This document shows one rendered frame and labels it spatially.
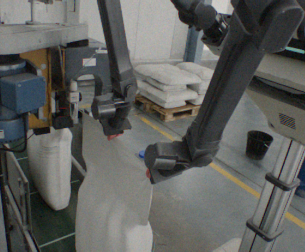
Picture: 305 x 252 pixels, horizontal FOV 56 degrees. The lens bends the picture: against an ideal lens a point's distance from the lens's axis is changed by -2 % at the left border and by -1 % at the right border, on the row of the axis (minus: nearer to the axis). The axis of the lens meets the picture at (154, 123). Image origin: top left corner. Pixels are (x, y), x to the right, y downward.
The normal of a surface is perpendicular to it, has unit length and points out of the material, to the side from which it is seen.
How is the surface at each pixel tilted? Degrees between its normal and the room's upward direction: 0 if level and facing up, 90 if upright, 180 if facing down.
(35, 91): 90
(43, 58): 90
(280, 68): 40
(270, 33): 120
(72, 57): 90
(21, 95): 90
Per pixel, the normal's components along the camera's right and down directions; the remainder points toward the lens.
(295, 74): -0.41, -0.60
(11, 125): 0.69, 0.39
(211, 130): 0.15, 0.77
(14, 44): 0.83, 0.32
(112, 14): 0.52, 0.46
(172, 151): 0.42, -0.56
